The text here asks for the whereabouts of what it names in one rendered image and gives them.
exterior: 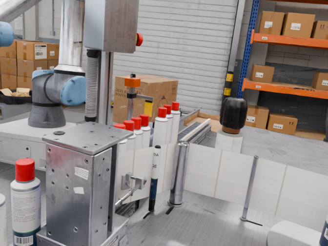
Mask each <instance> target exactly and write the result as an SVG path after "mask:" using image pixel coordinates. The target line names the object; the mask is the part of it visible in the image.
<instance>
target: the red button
mask: <svg viewBox="0 0 328 246"><path fill-rule="evenodd" d="M142 43H143V37H142V35H141V33H137V43H136V46H141V44H142Z"/></svg>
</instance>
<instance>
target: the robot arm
mask: <svg viewBox="0 0 328 246"><path fill-rule="evenodd" d="M40 1H42V0H0V47H9V46H11V44H12V43H13V41H14V31H13V28H12V26H11V25H10V24H9V23H10V22H11V21H13V20H14V19H16V18H17V17H19V16H20V15H21V14H23V13H24V12H26V11H27V10H29V9H30V8H31V7H33V6H34V5H36V4H37V3H39V2H40ZM84 21H85V0H62V7H61V32H60V50H59V64H58V66H57V67H55V68H54V70H36V71H34V72H33V74H32V109H31V112H30V116H29V118H28V125H29V126H31V127H36V128H58V127H63V126H65V125H66V118H65V116H64V112H63V109H62V104H65V105H68V106H71V105H72V106H78V105H81V104H83V103H84V102H85V101H86V86H87V85H86V83H87V82H86V81H87V80H86V78H85V71H84V70H83V68H82V53H83V38H84Z"/></svg>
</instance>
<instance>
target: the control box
mask: <svg viewBox="0 0 328 246"><path fill-rule="evenodd" d="M138 11H139V0H85V21H84V47H86V48H90V49H95V50H100V51H104V52H117V53H128V54H133V53H134V52H135V51H136V43H137V24H138Z"/></svg>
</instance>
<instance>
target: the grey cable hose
mask: <svg viewBox="0 0 328 246"><path fill-rule="evenodd" d="M98 57H99V50H95V49H87V58H88V59H87V76H86V77H87V79H86V80H87V81H86V82H87V83H86V85H87V86H86V104H85V105H86V107H85V108H86V109H85V116H84V119H85V121H86V122H95V121H96V119H97V116H96V102H97V101H96V99H97V96H96V95H97V81H98V80H97V76H98V75H97V74H98V73H97V71H98V70H97V69H98Z"/></svg>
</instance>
